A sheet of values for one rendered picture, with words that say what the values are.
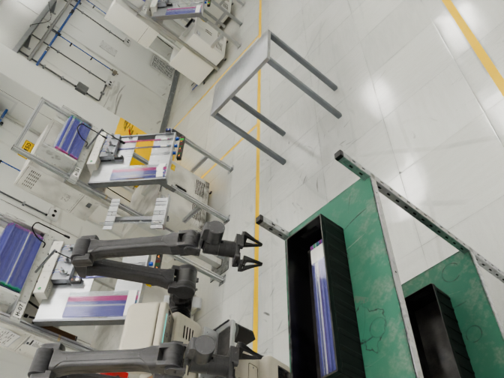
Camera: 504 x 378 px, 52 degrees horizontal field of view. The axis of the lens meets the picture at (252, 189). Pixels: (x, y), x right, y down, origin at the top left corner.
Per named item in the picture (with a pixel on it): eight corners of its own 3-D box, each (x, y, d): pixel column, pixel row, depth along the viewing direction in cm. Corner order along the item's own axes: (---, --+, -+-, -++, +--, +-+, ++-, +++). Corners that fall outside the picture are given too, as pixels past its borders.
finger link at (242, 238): (264, 233, 182) (238, 229, 180) (265, 249, 176) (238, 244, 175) (259, 246, 186) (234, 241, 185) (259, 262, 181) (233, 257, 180)
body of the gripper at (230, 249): (241, 233, 179) (220, 229, 178) (241, 256, 172) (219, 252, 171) (238, 245, 184) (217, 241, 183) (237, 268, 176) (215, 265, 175)
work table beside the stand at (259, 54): (342, 116, 414) (267, 56, 381) (283, 165, 452) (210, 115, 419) (337, 85, 447) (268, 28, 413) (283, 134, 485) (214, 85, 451)
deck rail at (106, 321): (137, 322, 354) (136, 316, 350) (137, 324, 352) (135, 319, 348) (36, 324, 358) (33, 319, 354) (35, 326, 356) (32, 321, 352)
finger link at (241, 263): (265, 247, 177) (238, 242, 176) (265, 263, 172) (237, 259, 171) (259, 259, 182) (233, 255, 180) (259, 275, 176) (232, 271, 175)
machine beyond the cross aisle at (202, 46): (244, 19, 804) (140, -66, 724) (243, 43, 743) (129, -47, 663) (193, 78, 875) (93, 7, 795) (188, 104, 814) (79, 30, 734)
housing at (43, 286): (69, 252, 407) (64, 240, 398) (50, 304, 371) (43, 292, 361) (59, 253, 408) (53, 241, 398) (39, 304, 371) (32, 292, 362)
